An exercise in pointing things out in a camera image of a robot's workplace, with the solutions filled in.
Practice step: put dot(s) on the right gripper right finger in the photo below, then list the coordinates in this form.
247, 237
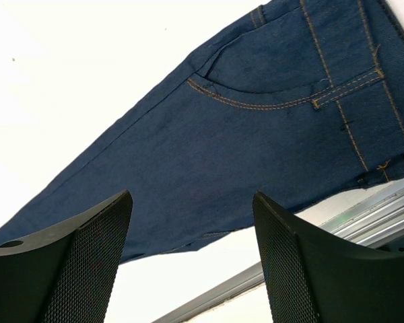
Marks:
312, 275

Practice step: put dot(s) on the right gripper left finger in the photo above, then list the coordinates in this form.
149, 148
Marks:
66, 272

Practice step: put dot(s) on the dark blue denim trousers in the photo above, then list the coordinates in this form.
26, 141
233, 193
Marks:
300, 100

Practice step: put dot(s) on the aluminium frame rail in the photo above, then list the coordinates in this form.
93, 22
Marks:
375, 221

